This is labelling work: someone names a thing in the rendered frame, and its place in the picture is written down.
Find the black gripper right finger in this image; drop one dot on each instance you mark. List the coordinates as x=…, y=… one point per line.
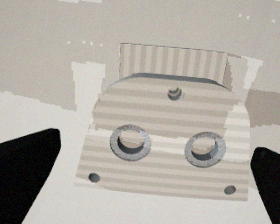
x=265, y=167

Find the white plate with two ringed holes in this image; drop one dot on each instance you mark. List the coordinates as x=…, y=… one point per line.
x=170, y=122

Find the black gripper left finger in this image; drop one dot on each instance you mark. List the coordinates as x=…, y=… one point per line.
x=25, y=164

